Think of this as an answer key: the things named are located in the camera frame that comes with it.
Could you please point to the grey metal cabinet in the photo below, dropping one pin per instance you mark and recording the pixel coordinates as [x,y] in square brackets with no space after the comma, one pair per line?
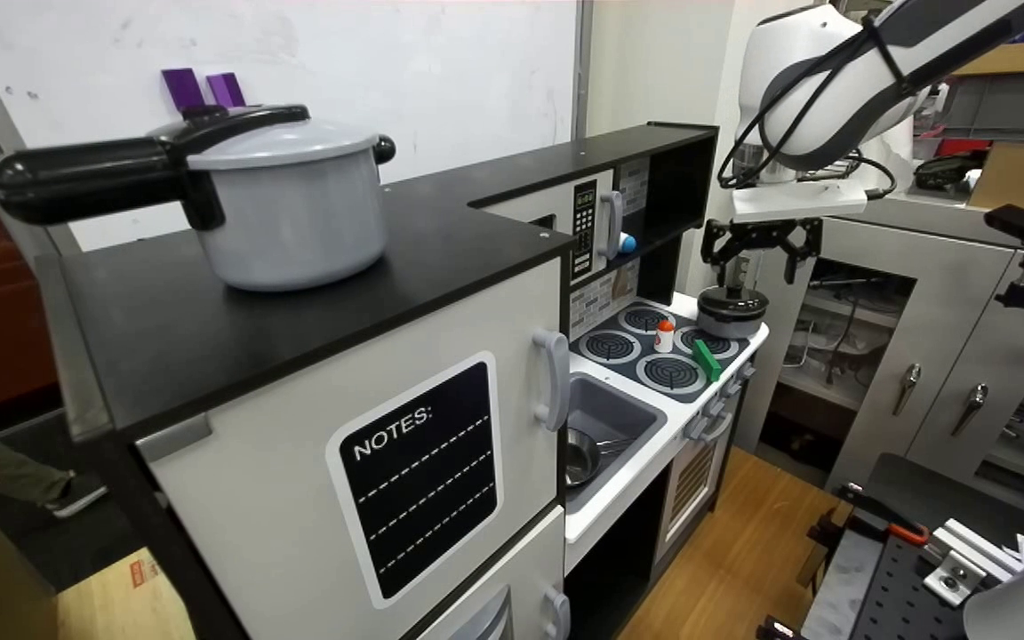
[895,337]

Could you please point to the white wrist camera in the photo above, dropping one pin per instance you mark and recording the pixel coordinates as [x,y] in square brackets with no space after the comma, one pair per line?
[799,199]

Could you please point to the grey toy cooking pot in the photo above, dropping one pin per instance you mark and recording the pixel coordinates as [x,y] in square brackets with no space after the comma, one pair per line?
[729,321]

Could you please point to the green rectangular block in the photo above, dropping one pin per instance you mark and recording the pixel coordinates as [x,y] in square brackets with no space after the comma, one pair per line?
[707,356]

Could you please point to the white bottle orange cap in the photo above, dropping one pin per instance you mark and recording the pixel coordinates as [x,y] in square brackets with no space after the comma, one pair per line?
[662,336]

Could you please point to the white pressure cooker pot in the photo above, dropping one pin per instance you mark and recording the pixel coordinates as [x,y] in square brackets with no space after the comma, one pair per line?
[275,196]

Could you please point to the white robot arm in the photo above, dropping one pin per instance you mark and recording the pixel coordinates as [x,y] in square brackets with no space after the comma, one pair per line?
[812,90]

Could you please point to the small metal bowl in sink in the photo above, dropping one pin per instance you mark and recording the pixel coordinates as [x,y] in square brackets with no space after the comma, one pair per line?
[580,456]

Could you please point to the toy kitchen play set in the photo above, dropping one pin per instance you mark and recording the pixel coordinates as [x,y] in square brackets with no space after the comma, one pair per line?
[377,456]

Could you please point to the toy microwave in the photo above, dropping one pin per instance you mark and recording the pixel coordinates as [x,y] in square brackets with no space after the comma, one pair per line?
[586,207]

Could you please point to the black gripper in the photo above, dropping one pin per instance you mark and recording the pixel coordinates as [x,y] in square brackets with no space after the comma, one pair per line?
[799,240]

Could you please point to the black orange clamp lower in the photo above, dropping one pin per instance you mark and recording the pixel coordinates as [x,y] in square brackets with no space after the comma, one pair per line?
[882,515]

